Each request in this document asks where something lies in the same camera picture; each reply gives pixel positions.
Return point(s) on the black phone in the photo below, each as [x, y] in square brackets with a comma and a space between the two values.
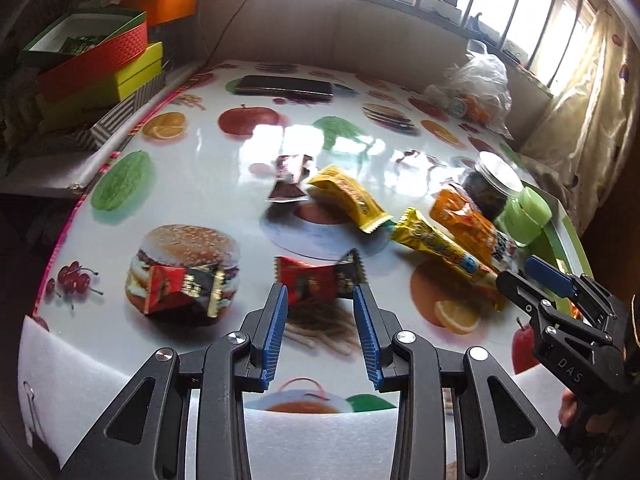
[284, 87]

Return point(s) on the dark maroon snack packet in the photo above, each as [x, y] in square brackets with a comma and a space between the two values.
[287, 187]

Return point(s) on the white foam sheet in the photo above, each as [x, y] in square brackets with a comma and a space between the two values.
[75, 360]

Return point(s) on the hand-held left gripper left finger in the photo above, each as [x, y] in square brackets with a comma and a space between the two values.
[274, 340]

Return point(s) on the open red textured box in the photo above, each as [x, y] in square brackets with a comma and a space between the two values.
[95, 60]

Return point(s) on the orange box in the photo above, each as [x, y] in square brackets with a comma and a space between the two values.
[170, 5]

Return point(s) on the beige printed curtain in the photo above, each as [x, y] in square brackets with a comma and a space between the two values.
[590, 110]

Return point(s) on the clear plastic bag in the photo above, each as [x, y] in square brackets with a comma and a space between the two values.
[475, 85]

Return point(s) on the long yellow snack bar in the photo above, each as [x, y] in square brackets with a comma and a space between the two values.
[440, 247]

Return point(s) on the striped box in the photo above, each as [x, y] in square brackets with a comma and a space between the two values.
[115, 120]

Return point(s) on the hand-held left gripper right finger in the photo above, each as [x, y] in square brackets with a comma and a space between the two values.
[367, 340]

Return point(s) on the yellow-green box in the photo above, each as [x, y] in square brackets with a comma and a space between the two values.
[130, 77]

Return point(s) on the red and black snack packet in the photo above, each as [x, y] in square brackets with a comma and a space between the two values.
[310, 280]
[180, 287]

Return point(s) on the green plastic jar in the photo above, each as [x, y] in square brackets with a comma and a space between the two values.
[527, 215]

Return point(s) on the clear jar with dark contents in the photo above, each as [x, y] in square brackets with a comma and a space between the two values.
[482, 190]

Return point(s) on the orange snack packet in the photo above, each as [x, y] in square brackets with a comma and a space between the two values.
[470, 222]

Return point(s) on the green-edged white box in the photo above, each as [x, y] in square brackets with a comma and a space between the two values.
[565, 245]

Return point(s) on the green packet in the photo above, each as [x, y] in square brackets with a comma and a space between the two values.
[80, 45]

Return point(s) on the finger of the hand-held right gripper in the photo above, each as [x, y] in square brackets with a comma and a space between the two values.
[522, 292]
[547, 270]

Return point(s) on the yellow snack packet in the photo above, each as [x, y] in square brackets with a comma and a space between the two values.
[350, 197]

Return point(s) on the food print tablecloth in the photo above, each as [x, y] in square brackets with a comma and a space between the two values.
[210, 170]

